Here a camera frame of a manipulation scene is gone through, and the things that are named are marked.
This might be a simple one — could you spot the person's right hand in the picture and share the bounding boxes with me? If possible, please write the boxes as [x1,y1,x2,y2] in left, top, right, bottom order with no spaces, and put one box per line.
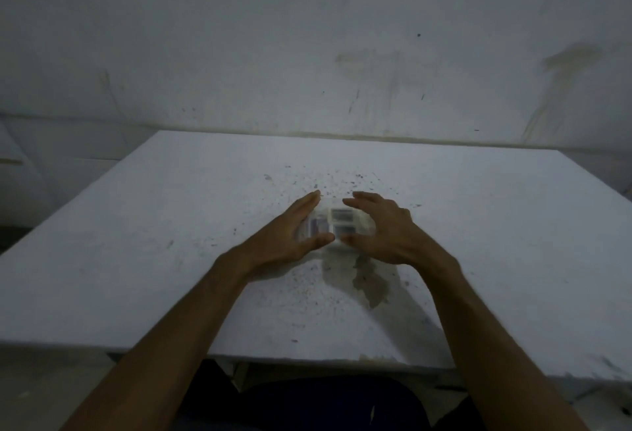
[340,191,461,274]

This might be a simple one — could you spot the person's left hand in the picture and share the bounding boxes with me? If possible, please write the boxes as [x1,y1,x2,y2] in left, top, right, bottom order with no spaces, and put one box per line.
[216,190,336,282]

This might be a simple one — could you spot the clear plastic compartment box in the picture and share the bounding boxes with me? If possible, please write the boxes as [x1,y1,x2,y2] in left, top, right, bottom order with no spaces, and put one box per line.
[296,204,377,250]

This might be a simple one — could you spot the person's right forearm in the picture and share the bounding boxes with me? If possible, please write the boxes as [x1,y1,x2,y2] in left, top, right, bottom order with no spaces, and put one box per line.
[419,253,591,431]

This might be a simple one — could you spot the person's left forearm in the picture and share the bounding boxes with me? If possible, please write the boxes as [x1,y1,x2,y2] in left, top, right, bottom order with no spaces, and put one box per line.
[59,251,250,431]

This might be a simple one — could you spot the person's dark trousers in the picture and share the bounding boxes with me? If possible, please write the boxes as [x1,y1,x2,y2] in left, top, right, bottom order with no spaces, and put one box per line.
[173,359,489,431]

